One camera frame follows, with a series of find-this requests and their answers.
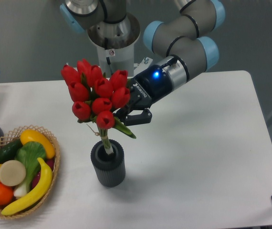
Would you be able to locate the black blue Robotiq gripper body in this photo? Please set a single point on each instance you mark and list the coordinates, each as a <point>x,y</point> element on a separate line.
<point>146,88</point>

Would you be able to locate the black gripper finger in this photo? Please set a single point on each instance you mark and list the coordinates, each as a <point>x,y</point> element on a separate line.
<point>127,119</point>

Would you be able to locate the red tulip bouquet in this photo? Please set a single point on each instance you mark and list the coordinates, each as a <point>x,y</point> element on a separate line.
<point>95,98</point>

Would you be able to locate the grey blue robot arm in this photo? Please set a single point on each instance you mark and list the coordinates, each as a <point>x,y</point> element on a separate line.
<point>161,59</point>

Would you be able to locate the dark grey ribbed vase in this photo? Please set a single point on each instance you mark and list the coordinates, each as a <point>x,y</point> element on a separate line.
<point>110,169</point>

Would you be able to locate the purple eggplant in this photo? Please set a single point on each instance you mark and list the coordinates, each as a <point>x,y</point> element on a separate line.
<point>50,163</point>

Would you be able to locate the yellow banana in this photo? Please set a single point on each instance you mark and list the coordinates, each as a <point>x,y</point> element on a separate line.
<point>34,195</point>

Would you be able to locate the yellow squash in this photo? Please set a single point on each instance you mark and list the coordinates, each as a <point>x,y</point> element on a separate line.
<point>30,135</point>

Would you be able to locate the green bok choy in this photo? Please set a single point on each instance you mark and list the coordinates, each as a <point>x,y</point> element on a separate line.
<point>28,155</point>

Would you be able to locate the woven wicker basket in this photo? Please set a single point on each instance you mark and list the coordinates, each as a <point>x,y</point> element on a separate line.
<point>15,134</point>

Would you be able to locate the green cucumber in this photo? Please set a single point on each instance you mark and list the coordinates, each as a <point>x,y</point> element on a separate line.
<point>8,152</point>

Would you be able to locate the beige round disc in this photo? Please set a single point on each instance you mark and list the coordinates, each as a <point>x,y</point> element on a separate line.
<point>12,173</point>

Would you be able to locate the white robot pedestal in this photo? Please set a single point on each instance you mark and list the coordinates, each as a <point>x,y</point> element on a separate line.
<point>113,54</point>

